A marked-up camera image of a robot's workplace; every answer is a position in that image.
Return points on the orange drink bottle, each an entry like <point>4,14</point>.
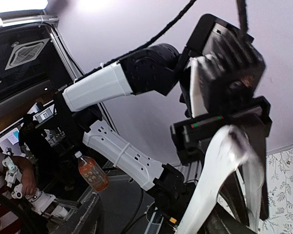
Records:
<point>92,172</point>

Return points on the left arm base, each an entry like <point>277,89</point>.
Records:
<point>171,194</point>

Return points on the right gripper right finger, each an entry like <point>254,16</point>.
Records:
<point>221,222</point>

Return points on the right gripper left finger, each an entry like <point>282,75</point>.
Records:
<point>88,219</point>

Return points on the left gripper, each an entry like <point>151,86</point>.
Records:
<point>242,190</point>

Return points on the floral tablecloth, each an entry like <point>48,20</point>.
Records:
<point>280,194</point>

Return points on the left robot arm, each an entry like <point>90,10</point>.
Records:
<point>150,67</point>

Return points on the metal tongs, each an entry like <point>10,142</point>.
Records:
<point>214,173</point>

